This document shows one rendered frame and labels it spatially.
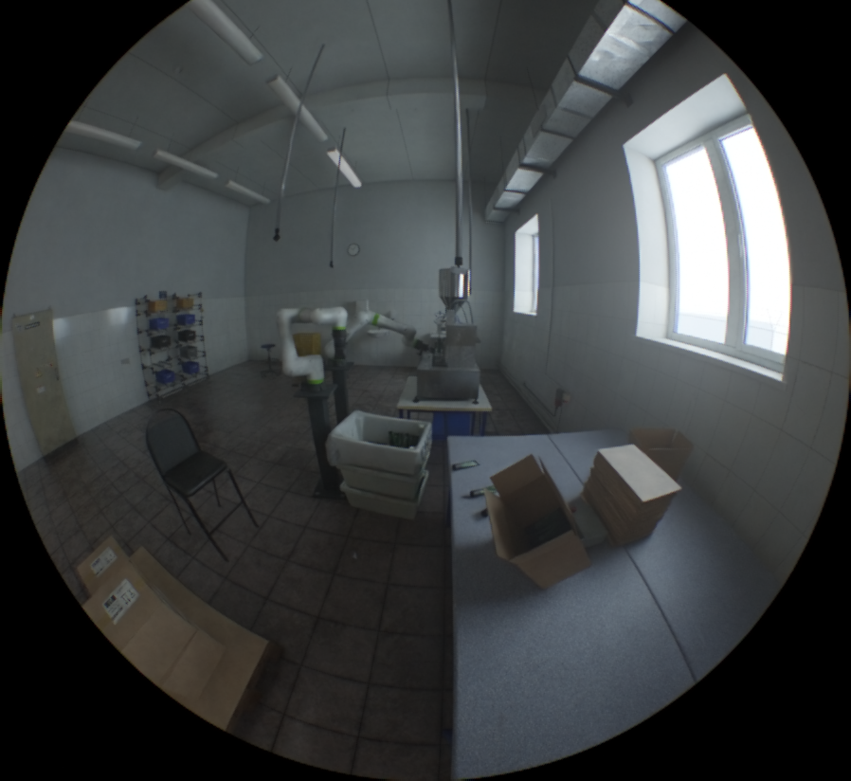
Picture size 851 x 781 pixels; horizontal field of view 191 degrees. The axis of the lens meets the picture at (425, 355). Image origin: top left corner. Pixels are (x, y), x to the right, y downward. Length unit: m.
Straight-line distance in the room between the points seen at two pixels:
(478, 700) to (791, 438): 1.44
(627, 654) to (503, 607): 0.43
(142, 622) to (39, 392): 4.13
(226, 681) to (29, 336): 4.48
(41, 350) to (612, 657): 5.56
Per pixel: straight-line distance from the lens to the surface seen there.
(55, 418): 5.13
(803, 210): 1.63
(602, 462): 1.13
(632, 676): 0.95
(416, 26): 3.37
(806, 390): 1.51
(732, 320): 2.08
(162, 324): 5.47
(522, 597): 0.90
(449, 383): 1.97
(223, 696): 1.62
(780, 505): 1.61
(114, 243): 5.84
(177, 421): 2.03
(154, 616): 1.28
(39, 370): 5.03
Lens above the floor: 1.54
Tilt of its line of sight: 12 degrees down
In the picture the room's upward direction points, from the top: 1 degrees clockwise
